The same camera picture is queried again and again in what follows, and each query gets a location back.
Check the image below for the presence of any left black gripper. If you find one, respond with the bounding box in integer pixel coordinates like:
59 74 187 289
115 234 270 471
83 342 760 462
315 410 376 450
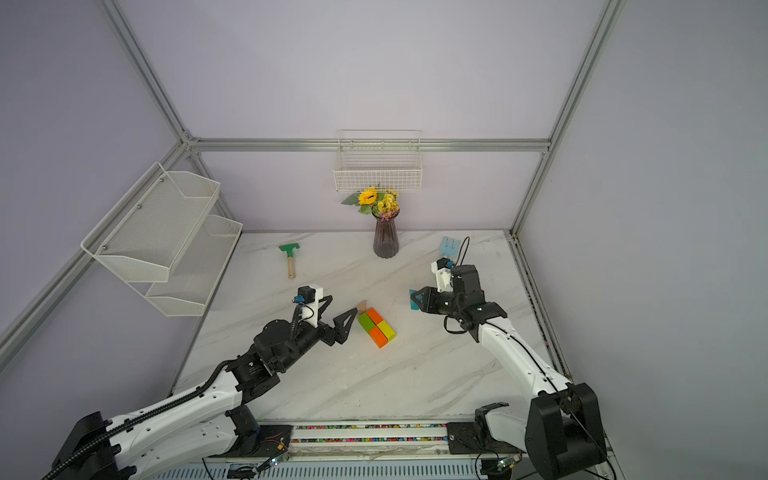
277 307 356 373

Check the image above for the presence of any teal block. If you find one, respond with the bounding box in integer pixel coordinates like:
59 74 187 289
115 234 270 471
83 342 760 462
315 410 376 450
409 289 420 311

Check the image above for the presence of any green rectangular block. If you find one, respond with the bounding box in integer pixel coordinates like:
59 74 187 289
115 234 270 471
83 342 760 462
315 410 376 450
358 313 376 334

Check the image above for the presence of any orange block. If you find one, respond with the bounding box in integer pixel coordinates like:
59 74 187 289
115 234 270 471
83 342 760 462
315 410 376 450
366 308 384 325
368 327 389 349

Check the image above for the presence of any yellow rectangular block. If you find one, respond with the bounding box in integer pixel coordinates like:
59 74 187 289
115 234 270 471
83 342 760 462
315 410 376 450
377 321 396 342

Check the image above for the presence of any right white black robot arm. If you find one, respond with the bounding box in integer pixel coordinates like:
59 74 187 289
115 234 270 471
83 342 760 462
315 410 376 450
411 258 608 479

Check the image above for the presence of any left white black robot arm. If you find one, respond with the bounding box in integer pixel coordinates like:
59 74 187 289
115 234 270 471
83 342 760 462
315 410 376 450
46 304 357 479

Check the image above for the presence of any light blue toy fork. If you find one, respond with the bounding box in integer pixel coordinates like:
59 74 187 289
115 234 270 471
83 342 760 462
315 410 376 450
439 236 462 260

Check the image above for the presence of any dark ribbed glass vase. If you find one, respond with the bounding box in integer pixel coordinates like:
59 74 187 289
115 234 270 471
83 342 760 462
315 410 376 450
373 213 400 259

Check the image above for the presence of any yellow artificial flower bouquet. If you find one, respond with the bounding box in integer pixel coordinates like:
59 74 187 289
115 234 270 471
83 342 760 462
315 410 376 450
341 186 401 220

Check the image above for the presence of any white two-tier mesh shelf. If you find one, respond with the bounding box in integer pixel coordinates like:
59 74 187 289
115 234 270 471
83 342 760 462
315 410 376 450
81 163 242 317

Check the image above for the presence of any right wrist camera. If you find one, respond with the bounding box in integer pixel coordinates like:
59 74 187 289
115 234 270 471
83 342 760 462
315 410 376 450
430 257 454 293

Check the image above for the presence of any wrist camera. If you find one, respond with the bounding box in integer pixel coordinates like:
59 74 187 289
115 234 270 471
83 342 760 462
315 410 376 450
430 257 454 293
294 285 324 327

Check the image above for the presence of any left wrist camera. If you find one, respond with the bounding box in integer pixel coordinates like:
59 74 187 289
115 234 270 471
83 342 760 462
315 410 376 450
294 285 324 327

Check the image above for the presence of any green toy rake wooden handle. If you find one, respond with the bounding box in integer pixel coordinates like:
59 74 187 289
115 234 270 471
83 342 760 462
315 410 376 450
279 243 300 280

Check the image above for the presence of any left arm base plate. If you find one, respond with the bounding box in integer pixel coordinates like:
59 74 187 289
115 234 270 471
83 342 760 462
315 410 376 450
223 405 294 458

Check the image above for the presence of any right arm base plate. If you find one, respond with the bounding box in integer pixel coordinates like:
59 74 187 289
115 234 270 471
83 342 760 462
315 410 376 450
446 402 521 455

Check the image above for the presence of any white wire wall basket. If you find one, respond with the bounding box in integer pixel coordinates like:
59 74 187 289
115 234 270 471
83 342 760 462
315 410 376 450
333 129 423 193

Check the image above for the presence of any aluminium front rail frame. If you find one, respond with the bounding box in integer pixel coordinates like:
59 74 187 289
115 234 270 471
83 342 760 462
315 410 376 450
107 413 628 480

